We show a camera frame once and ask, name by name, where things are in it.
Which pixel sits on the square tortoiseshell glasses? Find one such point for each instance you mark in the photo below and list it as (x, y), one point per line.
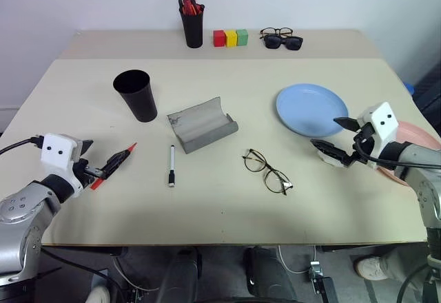
(275, 31)

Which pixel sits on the green wooden block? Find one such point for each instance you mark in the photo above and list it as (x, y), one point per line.
(242, 37)

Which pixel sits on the yellow wooden block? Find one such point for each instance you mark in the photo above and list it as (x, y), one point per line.
(231, 38)

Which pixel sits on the grey trouser leg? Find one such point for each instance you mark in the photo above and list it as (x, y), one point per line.
(403, 265)

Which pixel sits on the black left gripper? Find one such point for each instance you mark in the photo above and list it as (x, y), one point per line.
(86, 172)

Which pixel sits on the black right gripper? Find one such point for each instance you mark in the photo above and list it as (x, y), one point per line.
(363, 148)

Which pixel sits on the round tortoiseshell glasses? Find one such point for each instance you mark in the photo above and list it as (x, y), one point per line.
(267, 170)

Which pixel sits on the grey open glasses case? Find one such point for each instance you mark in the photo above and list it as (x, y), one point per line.
(201, 125)

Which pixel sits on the dark chair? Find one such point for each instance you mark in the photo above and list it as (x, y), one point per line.
(429, 93)

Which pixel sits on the black clamp device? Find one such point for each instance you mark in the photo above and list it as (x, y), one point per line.
(320, 279)

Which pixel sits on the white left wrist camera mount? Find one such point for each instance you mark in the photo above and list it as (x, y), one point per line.
(56, 153)

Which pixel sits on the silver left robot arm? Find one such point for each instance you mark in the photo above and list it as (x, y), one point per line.
(20, 213)

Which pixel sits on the red marker pen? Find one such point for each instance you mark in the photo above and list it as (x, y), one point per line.
(97, 183)

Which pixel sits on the blue plate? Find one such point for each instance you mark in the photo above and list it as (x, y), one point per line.
(310, 108)

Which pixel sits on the empty black plastic cup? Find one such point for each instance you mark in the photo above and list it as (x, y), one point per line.
(136, 98)

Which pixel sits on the black pen holder cup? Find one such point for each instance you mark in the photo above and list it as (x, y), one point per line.
(193, 29)

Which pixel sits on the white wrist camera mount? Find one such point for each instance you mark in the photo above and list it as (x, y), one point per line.
(382, 120)
(56, 153)

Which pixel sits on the small blue object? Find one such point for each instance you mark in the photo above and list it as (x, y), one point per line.
(410, 87)

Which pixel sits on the white marker with black cap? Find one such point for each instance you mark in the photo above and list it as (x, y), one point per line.
(171, 165)

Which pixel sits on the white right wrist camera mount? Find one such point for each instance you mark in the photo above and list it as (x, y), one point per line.
(382, 120)

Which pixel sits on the pink plate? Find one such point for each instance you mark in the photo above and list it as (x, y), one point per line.
(413, 137)

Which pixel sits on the black pen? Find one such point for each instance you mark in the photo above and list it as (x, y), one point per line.
(181, 5)

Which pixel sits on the white shoe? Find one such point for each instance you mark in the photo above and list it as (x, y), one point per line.
(98, 294)
(371, 268)

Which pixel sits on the black sunglasses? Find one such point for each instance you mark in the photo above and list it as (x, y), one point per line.
(284, 42)

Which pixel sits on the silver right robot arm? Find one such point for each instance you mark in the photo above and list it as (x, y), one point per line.
(425, 193)

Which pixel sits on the red wooden block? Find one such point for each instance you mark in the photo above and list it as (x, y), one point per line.
(218, 38)

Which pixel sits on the dark rounded shape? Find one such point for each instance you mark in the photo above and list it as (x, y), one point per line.
(267, 275)
(181, 275)

